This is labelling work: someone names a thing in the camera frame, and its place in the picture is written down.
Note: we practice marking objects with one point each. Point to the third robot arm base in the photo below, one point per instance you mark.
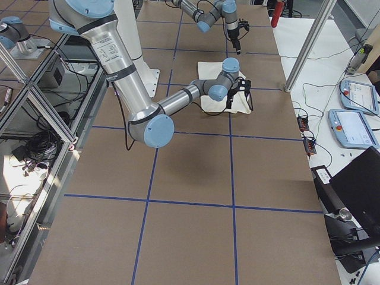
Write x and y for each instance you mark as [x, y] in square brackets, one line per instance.
[16, 38]

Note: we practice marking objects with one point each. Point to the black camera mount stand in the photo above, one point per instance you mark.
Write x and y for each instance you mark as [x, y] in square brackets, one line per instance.
[341, 228]

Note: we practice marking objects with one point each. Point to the cream cat print shirt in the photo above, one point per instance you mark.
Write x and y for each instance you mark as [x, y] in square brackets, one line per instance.
[210, 71]

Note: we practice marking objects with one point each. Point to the orange black adapter box near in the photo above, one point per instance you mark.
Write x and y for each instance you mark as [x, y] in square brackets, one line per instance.
[309, 145]

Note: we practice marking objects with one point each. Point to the grey power box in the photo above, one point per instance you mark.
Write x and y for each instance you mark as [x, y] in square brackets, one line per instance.
[54, 76]

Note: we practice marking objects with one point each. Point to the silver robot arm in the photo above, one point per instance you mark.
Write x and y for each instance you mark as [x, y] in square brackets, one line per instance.
[225, 10]
[111, 29]

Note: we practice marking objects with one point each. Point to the far teach pendant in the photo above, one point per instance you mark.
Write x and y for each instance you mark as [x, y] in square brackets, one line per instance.
[359, 96]

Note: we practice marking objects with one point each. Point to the orange black adapter box far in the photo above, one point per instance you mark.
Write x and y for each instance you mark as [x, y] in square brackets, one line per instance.
[303, 123]

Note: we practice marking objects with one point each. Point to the black monitor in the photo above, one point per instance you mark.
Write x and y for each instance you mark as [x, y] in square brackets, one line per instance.
[357, 185]

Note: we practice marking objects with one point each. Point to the aluminium frame post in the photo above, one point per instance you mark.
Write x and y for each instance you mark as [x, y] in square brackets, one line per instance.
[315, 30]

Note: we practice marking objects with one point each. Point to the orange black adapter box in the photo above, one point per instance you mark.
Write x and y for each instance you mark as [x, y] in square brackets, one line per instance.
[309, 145]
[303, 123]

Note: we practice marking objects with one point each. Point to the teach pendant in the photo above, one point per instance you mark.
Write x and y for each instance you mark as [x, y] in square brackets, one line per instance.
[359, 96]
[351, 129]

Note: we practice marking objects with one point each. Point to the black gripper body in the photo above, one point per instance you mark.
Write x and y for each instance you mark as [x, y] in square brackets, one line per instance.
[231, 94]
[232, 33]

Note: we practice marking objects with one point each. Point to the aluminium frame rack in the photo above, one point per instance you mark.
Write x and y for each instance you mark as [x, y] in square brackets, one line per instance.
[43, 130]

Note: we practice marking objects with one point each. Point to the near teach pendant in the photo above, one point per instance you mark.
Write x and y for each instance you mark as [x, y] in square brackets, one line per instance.
[351, 129]

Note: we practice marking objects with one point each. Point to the red fire extinguisher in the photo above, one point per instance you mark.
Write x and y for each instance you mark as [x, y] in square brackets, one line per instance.
[279, 5]

